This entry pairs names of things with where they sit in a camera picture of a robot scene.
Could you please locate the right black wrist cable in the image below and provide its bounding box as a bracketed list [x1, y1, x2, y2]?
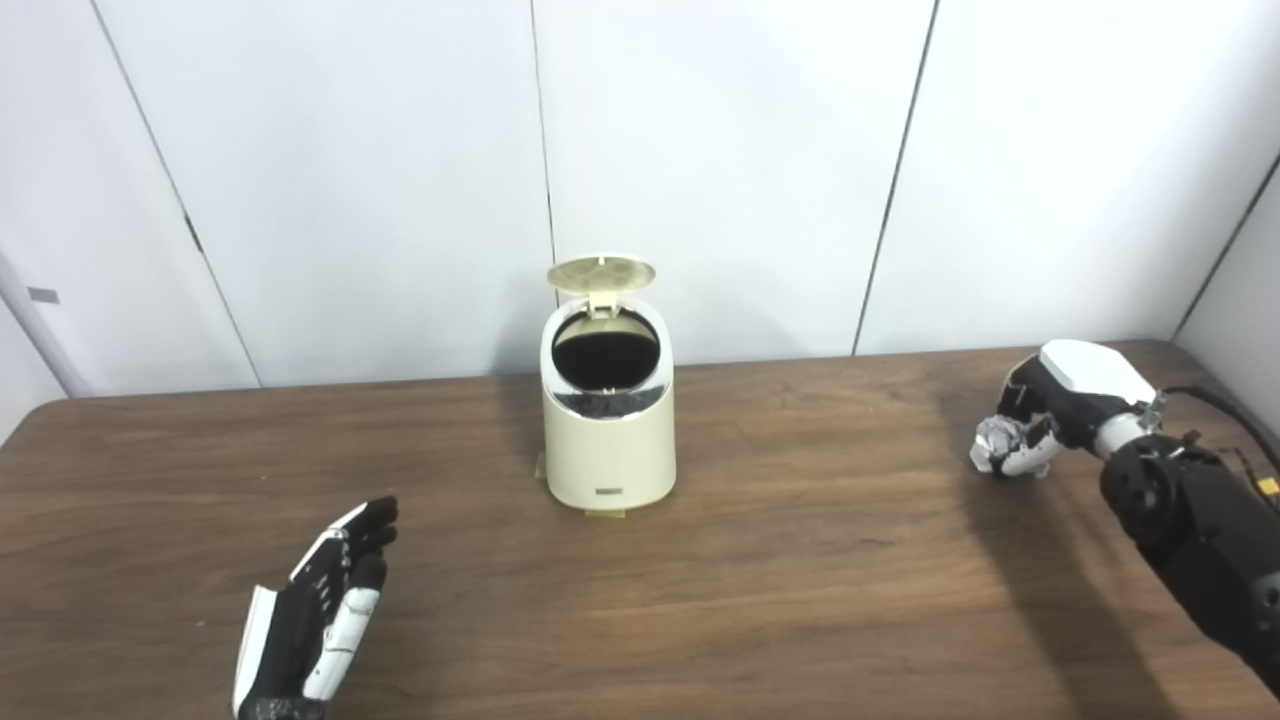
[1163, 384, 1280, 501]

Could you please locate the white paper ball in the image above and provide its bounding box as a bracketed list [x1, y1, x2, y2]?
[969, 416, 1031, 474]

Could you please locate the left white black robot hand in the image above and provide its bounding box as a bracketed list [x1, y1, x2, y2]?
[232, 496, 400, 720]

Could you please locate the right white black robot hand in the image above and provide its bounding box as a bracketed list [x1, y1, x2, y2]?
[985, 339, 1167, 479]

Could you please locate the cream-colored lidded bin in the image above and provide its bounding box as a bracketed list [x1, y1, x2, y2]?
[540, 255, 677, 509]

